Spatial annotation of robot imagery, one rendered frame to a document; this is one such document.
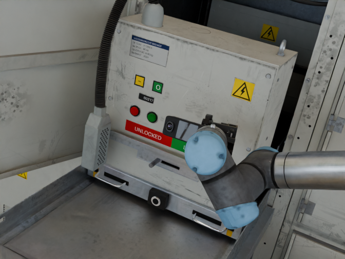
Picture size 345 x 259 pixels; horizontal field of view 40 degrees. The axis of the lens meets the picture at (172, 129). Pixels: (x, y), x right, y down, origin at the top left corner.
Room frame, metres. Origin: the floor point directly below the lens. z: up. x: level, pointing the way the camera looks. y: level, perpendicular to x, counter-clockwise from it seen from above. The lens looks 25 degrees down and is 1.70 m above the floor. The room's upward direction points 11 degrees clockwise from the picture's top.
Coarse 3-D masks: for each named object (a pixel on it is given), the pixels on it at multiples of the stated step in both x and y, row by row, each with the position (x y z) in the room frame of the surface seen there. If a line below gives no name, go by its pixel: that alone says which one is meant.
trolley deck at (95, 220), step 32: (96, 192) 1.27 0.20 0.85; (128, 192) 1.31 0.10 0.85; (64, 224) 1.08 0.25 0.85; (96, 224) 1.11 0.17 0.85; (128, 224) 1.14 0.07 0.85; (160, 224) 1.17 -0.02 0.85; (192, 224) 1.20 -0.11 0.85; (256, 224) 1.26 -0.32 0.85; (0, 256) 0.95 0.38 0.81; (32, 256) 0.93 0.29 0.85; (64, 256) 0.95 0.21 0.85; (96, 256) 0.98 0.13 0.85; (128, 256) 1.00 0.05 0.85; (160, 256) 1.02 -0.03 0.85; (192, 256) 1.05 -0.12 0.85
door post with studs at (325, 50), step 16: (336, 0) 1.38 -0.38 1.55; (336, 16) 1.37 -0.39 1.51; (320, 32) 1.39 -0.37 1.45; (336, 32) 1.37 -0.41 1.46; (320, 48) 1.38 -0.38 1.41; (336, 48) 1.36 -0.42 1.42; (320, 64) 1.37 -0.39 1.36; (304, 80) 1.39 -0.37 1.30; (320, 80) 1.37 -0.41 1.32; (304, 96) 1.38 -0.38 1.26; (320, 96) 1.36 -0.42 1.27; (304, 112) 1.38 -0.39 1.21; (304, 128) 1.37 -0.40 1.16; (288, 144) 1.39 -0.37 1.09; (304, 144) 1.36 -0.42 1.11; (272, 192) 1.39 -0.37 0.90; (288, 192) 1.36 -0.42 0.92; (272, 224) 1.37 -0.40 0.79; (272, 240) 1.36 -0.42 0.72
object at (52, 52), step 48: (0, 0) 1.27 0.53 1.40; (48, 0) 1.38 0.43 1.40; (96, 0) 1.52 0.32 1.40; (0, 48) 1.27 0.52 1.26; (48, 48) 1.39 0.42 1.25; (96, 48) 1.52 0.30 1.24; (0, 96) 1.27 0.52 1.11; (48, 96) 1.40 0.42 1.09; (0, 144) 1.28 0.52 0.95; (48, 144) 1.41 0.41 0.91
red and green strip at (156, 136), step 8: (128, 120) 1.30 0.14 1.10; (128, 128) 1.30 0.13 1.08; (136, 128) 1.29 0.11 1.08; (144, 128) 1.28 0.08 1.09; (144, 136) 1.28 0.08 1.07; (152, 136) 1.27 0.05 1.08; (160, 136) 1.26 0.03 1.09; (168, 136) 1.25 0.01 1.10; (168, 144) 1.25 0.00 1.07; (176, 144) 1.24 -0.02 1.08; (184, 144) 1.23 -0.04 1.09; (184, 152) 1.23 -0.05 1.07
